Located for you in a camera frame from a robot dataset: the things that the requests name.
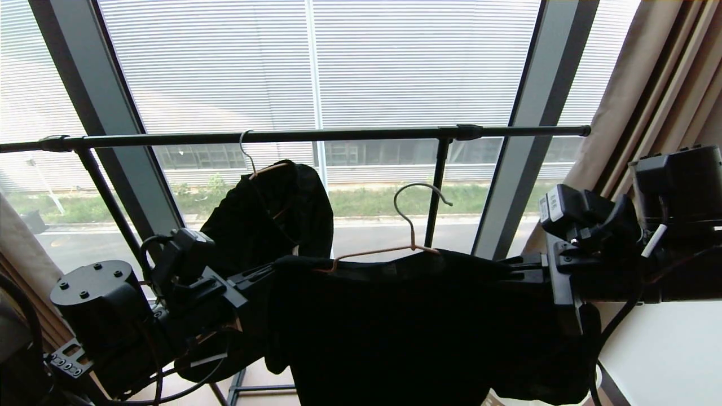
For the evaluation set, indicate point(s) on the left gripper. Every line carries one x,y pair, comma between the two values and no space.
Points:
203,310

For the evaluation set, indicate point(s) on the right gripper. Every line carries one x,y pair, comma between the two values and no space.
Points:
620,282

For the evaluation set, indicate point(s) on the black garment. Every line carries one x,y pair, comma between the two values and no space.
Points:
423,338
248,225

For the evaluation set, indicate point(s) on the pink clothes hanger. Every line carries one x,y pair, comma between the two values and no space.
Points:
412,237
273,168

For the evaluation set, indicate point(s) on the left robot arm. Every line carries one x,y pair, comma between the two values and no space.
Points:
96,304

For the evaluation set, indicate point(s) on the black clothes rack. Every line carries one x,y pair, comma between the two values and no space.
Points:
338,135

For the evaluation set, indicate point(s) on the beige curtain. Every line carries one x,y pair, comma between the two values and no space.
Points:
22,248
620,113

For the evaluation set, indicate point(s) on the window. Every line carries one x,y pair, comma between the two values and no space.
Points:
541,73

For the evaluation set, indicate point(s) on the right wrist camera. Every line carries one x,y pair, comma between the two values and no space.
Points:
569,211

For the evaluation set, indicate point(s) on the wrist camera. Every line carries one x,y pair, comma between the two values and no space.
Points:
569,211
186,254

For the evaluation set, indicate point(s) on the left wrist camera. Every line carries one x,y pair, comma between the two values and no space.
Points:
186,254

